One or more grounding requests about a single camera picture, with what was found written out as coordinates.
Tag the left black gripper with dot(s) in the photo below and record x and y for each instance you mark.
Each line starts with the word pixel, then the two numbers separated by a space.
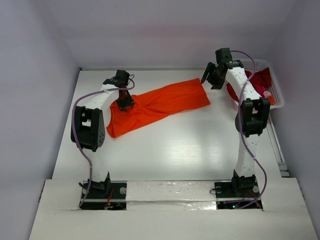
pixel 128 103

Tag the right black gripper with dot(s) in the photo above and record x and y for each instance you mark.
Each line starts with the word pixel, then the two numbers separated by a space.
pixel 213 75

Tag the orange t shirt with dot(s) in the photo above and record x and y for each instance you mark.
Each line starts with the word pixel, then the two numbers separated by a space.
pixel 156 105

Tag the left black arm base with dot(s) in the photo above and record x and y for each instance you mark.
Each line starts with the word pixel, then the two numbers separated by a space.
pixel 114 200

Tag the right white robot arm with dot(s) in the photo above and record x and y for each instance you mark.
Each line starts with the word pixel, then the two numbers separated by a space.
pixel 252 115

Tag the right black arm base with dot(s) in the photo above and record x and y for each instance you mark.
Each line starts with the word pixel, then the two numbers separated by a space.
pixel 229 199

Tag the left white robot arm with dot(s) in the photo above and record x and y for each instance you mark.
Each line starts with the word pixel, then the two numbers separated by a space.
pixel 89 119

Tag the white plastic basket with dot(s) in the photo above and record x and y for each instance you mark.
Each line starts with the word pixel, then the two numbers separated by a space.
pixel 274 89

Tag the dark red t shirt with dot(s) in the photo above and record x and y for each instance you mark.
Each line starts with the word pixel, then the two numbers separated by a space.
pixel 260 78

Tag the pink cloth in basket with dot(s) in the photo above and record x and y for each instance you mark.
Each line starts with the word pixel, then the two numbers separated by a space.
pixel 263 92

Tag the small orange cloth in basket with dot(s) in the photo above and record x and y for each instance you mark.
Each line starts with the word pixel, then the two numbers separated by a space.
pixel 271 100

